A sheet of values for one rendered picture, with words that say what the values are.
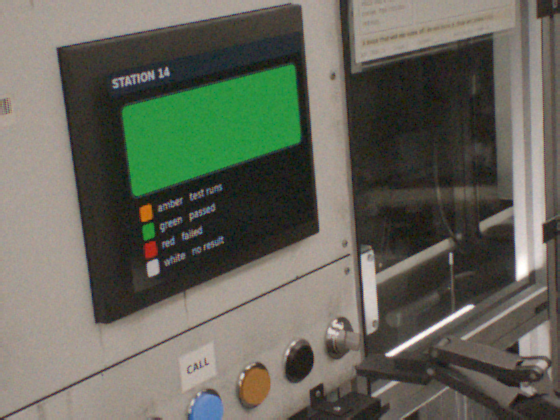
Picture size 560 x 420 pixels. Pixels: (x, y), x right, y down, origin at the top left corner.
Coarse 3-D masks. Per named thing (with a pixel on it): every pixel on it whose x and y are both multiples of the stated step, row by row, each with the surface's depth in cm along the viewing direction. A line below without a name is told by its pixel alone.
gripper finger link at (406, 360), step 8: (440, 344) 96; (400, 352) 100; (408, 352) 99; (416, 352) 99; (400, 360) 99; (408, 360) 98; (416, 360) 98; (424, 360) 97; (432, 360) 97; (400, 368) 99; (408, 368) 99; (416, 368) 98
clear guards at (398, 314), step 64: (384, 0) 107; (448, 0) 115; (512, 0) 125; (384, 64) 108; (448, 64) 116; (512, 64) 126; (384, 128) 109; (448, 128) 118; (512, 128) 128; (384, 192) 110; (448, 192) 119; (512, 192) 129; (384, 256) 111; (448, 256) 120; (512, 256) 131; (384, 320) 113; (448, 320) 122; (512, 320) 133; (384, 384) 114
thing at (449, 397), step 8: (448, 392) 161; (456, 392) 160; (432, 400) 163; (440, 400) 162; (448, 400) 161; (456, 400) 161; (464, 400) 160; (472, 400) 161; (424, 408) 165; (432, 408) 164; (440, 408) 163; (448, 408) 162; (456, 408) 161; (464, 408) 160; (472, 408) 161; (480, 408) 163; (488, 408) 165; (424, 416) 165; (432, 416) 164; (440, 416) 163; (448, 416) 162; (456, 416) 161; (464, 416) 160; (472, 416) 162; (480, 416) 163; (488, 416) 165
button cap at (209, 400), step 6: (204, 396) 92; (210, 396) 92; (198, 402) 91; (204, 402) 91; (210, 402) 91; (216, 402) 92; (198, 408) 91; (204, 408) 91; (210, 408) 91; (216, 408) 92; (222, 408) 93; (198, 414) 91; (204, 414) 91; (210, 414) 92; (216, 414) 92; (222, 414) 93
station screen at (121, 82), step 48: (240, 48) 88; (288, 48) 92; (144, 96) 81; (288, 144) 93; (144, 192) 82; (192, 192) 85; (240, 192) 89; (288, 192) 94; (144, 240) 82; (192, 240) 86; (240, 240) 90; (144, 288) 83
